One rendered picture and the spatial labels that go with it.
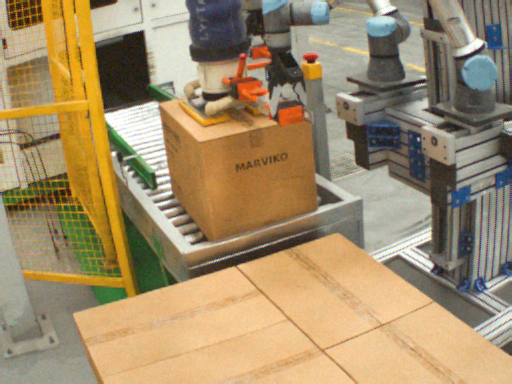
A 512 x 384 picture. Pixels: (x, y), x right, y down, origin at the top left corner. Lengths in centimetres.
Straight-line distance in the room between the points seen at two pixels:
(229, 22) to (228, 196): 62
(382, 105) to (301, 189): 42
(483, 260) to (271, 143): 96
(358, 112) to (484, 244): 73
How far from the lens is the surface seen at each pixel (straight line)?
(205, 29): 251
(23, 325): 318
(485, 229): 266
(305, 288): 221
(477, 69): 200
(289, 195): 252
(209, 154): 237
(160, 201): 301
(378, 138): 254
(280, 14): 200
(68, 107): 300
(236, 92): 238
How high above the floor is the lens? 169
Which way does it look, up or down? 23 degrees down
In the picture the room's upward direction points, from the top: 7 degrees counter-clockwise
